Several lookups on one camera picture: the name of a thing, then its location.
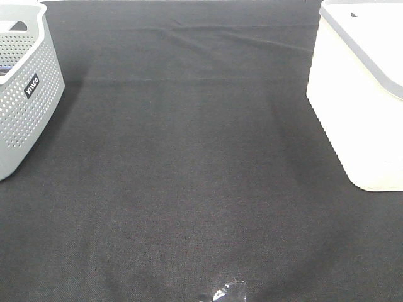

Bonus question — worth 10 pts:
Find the white basket with grey rim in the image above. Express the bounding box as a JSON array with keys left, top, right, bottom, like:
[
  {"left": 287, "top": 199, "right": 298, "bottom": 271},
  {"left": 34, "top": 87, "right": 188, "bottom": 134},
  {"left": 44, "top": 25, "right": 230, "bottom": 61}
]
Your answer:
[{"left": 307, "top": 1, "right": 402, "bottom": 191}]

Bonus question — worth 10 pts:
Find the black table cloth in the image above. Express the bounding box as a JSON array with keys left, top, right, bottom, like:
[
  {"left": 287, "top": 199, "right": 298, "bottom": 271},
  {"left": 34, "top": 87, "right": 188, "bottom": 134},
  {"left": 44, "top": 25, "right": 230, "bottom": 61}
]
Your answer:
[{"left": 1, "top": 1, "right": 402, "bottom": 301}]

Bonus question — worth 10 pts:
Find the grey perforated basket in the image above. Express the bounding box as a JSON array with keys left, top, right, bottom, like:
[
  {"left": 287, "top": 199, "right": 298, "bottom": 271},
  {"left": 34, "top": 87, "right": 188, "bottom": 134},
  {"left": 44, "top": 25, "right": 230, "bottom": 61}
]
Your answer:
[{"left": 1, "top": 1, "right": 65, "bottom": 179}]

